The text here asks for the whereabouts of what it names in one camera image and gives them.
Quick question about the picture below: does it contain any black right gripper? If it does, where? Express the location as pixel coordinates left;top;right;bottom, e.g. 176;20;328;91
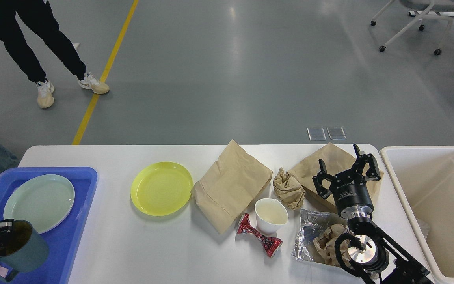
313;144;381;219

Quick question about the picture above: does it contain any dark teal mug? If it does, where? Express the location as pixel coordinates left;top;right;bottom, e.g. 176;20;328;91
0;220;49;283

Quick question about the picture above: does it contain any yellow plastic plate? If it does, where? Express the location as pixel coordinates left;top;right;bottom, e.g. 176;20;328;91
130;161;194;217

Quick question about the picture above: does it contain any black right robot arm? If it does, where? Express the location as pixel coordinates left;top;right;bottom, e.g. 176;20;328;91
312;144;431;284

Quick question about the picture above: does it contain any brown paper bag right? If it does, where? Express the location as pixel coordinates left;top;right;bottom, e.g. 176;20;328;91
289;142;384;213

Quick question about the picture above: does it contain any pale green plate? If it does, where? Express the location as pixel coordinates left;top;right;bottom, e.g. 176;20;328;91
2;174;75;234

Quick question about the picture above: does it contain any crumpled brown paper ball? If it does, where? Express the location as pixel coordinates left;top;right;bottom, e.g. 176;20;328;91
273;168;305;210

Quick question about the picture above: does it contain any crumpled brown paper on foil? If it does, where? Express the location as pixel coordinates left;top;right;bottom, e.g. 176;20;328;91
313;224;349;267

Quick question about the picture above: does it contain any white paper cup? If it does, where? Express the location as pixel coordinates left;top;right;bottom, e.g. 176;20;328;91
254;198;288;234

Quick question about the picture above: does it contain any white plastic bin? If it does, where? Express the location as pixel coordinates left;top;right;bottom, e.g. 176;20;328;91
380;146;454;284

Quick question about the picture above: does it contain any crushed red can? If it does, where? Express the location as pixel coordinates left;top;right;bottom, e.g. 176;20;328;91
236;213;283;258

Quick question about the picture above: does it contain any large brown paper bag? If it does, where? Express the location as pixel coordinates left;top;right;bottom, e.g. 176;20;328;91
192;140;273;234

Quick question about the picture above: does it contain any white office chair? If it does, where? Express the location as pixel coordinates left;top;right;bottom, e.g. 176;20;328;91
379;0;454;56

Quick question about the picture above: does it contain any person in black trousers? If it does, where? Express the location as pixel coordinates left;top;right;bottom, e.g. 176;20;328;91
0;0;110;108

